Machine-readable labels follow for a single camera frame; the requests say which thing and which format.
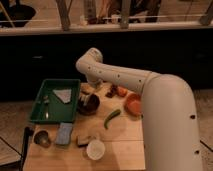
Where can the white handled brush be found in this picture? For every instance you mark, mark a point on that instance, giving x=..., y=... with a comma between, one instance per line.
x=87, y=96

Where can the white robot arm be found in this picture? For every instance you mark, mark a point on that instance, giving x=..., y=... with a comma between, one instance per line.
x=170, y=124

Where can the purple bowl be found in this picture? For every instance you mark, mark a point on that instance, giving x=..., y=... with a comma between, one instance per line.
x=91, y=107

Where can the orange bowl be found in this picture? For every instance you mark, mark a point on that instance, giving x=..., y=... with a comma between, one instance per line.
x=132, y=104

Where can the dark red grapes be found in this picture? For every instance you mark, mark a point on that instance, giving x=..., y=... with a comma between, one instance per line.
x=112, y=91

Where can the orange tomato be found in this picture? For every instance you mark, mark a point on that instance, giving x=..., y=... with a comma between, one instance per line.
x=121, y=92

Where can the green pepper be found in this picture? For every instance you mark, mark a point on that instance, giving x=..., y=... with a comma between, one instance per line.
x=112, y=115

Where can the grey cloth in tray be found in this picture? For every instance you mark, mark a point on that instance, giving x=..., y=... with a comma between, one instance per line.
x=63, y=94

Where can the blue sponge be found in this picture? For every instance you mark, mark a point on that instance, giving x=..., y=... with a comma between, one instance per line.
x=63, y=136

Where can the metal spoon in tray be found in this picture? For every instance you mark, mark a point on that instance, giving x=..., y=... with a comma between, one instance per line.
x=46, y=106

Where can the green plastic tray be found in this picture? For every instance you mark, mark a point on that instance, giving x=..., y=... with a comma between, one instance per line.
x=58, y=111

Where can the dark metal cup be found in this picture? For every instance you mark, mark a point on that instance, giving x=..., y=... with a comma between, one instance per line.
x=42, y=138

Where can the black clamp post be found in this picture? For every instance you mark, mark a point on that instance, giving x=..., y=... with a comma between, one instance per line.
x=28, y=132

